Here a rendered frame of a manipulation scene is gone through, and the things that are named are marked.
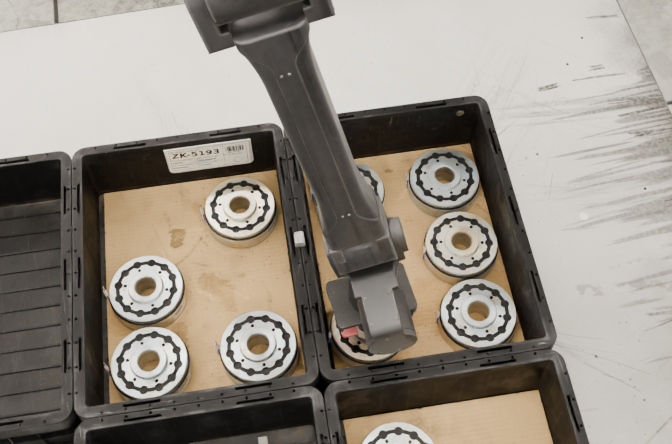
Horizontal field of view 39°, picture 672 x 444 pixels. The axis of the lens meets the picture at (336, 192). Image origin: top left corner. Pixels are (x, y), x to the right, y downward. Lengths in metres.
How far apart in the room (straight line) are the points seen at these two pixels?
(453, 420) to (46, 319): 0.57
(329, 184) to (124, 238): 0.56
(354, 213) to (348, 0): 0.92
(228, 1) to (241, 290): 0.67
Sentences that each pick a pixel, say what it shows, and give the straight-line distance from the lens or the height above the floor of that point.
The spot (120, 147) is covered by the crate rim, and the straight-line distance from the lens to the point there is 1.38.
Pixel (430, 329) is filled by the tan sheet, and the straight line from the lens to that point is 1.32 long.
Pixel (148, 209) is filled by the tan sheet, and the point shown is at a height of 0.83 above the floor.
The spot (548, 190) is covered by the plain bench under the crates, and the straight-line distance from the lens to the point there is 1.60.
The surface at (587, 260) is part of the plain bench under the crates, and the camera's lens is 1.55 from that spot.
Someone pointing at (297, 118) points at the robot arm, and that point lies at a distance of 0.84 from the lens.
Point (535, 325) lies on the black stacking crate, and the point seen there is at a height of 0.90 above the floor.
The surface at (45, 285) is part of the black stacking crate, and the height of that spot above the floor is 0.83.
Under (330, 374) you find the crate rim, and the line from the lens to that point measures 1.18.
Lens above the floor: 2.03
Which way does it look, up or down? 58 degrees down
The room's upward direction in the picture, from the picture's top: 2 degrees counter-clockwise
